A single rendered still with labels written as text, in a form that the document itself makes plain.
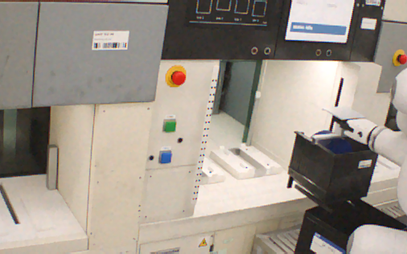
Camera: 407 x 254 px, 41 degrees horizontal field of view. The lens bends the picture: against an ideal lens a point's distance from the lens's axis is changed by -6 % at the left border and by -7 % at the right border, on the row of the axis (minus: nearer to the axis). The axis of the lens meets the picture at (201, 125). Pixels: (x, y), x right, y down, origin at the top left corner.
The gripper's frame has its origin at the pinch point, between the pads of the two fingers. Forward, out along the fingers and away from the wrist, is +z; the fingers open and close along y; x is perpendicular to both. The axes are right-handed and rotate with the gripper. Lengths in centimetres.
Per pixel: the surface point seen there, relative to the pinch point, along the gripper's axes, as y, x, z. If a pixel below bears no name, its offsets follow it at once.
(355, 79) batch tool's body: 14.0, 9.7, 11.2
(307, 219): -9.4, -34.2, -4.2
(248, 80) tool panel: 24, -16, 87
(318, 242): -8.3, -39.4, -11.1
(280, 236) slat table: -7, -49, 9
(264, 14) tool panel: -29.2, 29.3, 14.9
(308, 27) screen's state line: -10.2, 26.3, 15.0
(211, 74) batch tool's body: -44.2, 10.2, 15.1
